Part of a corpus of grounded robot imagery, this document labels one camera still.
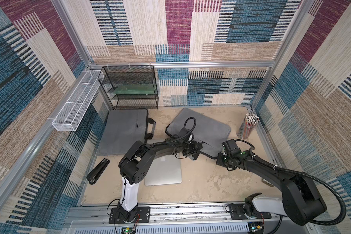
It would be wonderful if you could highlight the silver apple laptop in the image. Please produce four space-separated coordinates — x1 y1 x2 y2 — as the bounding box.
144 155 182 186

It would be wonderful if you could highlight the grey zippered laptop bag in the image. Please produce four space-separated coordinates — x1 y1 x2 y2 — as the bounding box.
97 108 156 157

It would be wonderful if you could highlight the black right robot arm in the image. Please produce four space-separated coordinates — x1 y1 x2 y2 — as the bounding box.
216 139 347 226

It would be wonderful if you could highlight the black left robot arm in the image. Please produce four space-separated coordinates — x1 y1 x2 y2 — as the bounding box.
109 117 202 224

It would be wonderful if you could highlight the white eraser block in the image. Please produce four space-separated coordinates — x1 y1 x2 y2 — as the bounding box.
261 179 274 187

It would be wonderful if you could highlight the cup of coloured pencils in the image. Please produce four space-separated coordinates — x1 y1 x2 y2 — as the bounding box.
237 113 260 139

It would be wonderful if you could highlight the green mat on shelf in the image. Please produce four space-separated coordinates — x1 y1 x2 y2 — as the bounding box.
114 85 155 95

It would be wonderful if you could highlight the black stapler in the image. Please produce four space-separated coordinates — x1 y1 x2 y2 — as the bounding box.
86 159 110 185

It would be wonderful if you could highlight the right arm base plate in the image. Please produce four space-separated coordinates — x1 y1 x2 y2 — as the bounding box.
225 203 272 220

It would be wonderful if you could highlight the white slotted cable duct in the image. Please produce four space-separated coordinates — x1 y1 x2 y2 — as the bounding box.
74 222 251 234

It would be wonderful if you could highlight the black wire mesh shelf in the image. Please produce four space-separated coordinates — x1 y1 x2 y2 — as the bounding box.
98 65 159 110

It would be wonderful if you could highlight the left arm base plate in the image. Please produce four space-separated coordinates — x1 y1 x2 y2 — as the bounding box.
108 206 151 225

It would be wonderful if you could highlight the white wire mesh basket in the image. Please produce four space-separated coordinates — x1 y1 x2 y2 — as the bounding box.
52 70 100 132

